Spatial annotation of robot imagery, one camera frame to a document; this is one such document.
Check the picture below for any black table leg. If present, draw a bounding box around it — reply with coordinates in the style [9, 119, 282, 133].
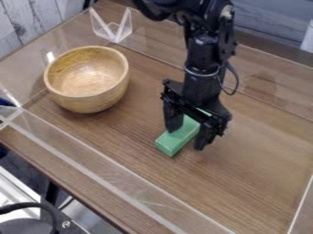
[45, 182, 60, 206]

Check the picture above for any white object at right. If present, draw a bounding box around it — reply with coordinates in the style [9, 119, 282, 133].
[301, 19, 313, 53]

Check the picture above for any clear acrylic front barrier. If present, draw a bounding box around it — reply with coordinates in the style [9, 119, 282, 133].
[0, 88, 235, 234]

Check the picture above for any green rectangular block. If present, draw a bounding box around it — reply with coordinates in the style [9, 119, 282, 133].
[155, 113, 201, 157]

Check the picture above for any grey metal bracket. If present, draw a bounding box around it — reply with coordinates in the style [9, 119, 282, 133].
[53, 209, 91, 234]

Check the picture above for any black cable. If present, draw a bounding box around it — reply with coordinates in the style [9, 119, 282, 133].
[0, 199, 63, 234]

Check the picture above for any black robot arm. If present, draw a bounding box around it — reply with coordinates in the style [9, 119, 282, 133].
[132, 0, 237, 151]

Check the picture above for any blue object at left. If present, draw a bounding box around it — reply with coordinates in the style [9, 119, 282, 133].
[0, 97, 16, 107]

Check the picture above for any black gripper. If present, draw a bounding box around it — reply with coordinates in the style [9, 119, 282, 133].
[162, 67, 233, 151]

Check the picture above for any clear acrylic corner bracket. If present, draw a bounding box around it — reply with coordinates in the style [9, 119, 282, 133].
[89, 7, 132, 44]

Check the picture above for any light wooden bowl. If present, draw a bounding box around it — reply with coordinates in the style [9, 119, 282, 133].
[43, 46, 130, 113]

